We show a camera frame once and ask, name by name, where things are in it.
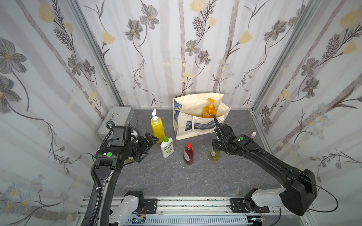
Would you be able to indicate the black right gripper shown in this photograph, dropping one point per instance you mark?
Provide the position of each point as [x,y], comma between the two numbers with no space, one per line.
[222,133]

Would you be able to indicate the yellow-green dish soap red cap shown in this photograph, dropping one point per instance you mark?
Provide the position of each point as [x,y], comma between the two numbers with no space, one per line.
[214,156]

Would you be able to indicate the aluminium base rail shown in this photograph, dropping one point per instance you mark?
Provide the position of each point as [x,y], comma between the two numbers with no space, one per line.
[212,211]

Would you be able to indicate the small pink white-capped jar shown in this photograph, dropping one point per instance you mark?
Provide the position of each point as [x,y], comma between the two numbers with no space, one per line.
[253,134]

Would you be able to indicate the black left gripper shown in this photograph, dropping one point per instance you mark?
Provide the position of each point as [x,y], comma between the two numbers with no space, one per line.
[145,142]

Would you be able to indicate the red dish soap bottle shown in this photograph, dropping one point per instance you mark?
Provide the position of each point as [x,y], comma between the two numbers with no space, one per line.
[188,154]

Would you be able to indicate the large yellow pump soap bottle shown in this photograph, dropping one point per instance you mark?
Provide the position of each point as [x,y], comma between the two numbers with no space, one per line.
[157,126]

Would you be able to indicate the silver metal case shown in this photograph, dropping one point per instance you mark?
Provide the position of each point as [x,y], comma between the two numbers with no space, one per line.
[121,116]

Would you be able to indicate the orange pump soap bottle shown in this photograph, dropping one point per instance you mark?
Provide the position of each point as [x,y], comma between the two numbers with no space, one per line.
[209,110]

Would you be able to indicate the cream starry night tote bag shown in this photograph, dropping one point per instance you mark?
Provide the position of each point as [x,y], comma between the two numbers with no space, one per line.
[188,110]

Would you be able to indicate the white bottle green cap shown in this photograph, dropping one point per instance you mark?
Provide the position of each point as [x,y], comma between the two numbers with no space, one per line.
[167,147]

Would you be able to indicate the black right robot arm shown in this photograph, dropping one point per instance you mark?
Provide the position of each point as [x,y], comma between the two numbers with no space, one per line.
[298,189]

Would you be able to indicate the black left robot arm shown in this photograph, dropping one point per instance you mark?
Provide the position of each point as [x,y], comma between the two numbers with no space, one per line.
[110,159]

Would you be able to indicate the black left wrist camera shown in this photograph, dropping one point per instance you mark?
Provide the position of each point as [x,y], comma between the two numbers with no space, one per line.
[121,135]

